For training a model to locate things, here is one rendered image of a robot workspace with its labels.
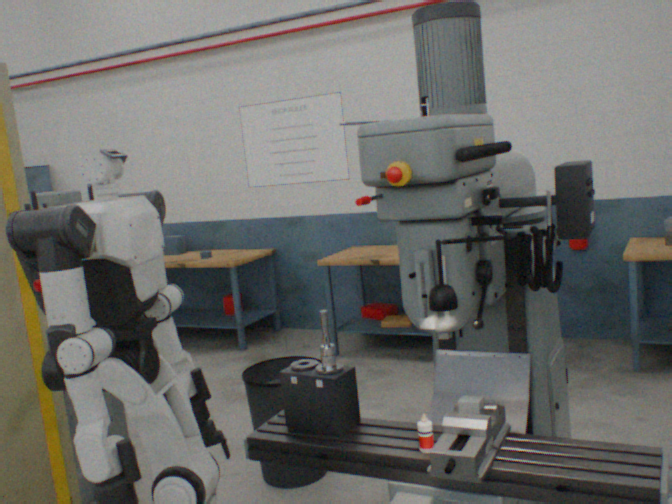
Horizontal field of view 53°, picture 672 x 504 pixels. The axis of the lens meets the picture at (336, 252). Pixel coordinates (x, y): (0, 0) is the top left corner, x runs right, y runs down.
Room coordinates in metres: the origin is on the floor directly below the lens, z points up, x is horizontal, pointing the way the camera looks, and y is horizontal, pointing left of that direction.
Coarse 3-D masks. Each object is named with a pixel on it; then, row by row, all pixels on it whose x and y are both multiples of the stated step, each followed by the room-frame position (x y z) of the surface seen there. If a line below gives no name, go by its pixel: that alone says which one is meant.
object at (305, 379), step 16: (288, 368) 2.13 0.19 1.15; (304, 368) 2.08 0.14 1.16; (320, 368) 2.06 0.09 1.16; (336, 368) 2.04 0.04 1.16; (352, 368) 2.07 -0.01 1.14; (288, 384) 2.09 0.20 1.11; (304, 384) 2.05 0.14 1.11; (320, 384) 2.02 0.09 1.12; (336, 384) 1.99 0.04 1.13; (352, 384) 2.06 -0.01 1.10; (288, 400) 2.10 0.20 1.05; (304, 400) 2.06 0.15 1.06; (320, 400) 2.02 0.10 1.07; (336, 400) 1.99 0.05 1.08; (352, 400) 2.05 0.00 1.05; (288, 416) 2.10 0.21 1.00; (304, 416) 2.06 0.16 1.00; (320, 416) 2.03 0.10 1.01; (336, 416) 1.99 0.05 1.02; (352, 416) 2.04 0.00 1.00; (336, 432) 1.99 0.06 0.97
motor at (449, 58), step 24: (432, 24) 2.00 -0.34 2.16; (456, 24) 1.98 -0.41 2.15; (480, 24) 2.04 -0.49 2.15; (432, 48) 2.00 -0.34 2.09; (456, 48) 1.98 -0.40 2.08; (480, 48) 2.03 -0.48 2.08; (432, 72) 2.01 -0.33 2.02; (456, 72) 1.98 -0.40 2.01; (480, 72) 2.01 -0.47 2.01; (432, 96) 2.01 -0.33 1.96; (456, 96) 1.98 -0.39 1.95; (480, 96) 2.01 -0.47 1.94
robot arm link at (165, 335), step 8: (168, 288) 1.94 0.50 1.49; (176, 288) 1.97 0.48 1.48; (168, 296) 1.89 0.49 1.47; (176, 296) 1.93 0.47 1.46; (176, 304) 1.92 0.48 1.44; (160, 320) 1.91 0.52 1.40; (168, 320) 1.92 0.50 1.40; (160, 328) 1.90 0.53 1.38; (168, 328) 1.91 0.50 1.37; (152, 336) 1.92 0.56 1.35; (160, 336) 1.90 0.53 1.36; (168, 336) 1.91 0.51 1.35; (176, 336) 1.93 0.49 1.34; (160, 344) 1.91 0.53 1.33; (168, 344) 1.91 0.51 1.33; (176, 344) 1.92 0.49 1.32; (160, 352) 1.92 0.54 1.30; (168, 352) 1.91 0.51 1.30; (176, 352) 1.91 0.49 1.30
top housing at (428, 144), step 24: (408, 120) 1.66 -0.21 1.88; (432, 120) 1.63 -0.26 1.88; (456, 120) 1.66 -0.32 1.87; (480, 120) 1.86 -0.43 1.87; (360, 144) 1.72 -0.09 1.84; (384, 144) 1.68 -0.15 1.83; (408, 144) 1.65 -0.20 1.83; (432, 144) 1.62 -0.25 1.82; (456, 144) 1.65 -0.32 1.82; (480, 144) 1.83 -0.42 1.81; (360, 168) 1.74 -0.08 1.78; (384, 168) 1.68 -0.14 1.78; (432, 168) 1.62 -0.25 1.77; (456, 168) 1.64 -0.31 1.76; (480, 168) 1.83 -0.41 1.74
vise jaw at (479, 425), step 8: (448, 416) 1.79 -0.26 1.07; (456, 416) 1.79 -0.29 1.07; (464, 416) 1.78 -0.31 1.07; (472, 416) 1.78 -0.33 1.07; (480, 416) 1.77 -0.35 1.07; (488, 416) 1.77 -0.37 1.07; (448, 424) 1.77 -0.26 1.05; (456, 424) 1.76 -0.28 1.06; (464, 424) 1.75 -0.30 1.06; (472, 424) 1.75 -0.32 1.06; (480, 424) 1.74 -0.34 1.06; (488, 424) 1.74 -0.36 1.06; (448, 432) 1.77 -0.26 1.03; (456, 432) 1.76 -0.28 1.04; (464, 432) 1.75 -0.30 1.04; (472, 432) 1.74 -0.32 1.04; (480, 432) 1.73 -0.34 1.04; (488, 432) 1.74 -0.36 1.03
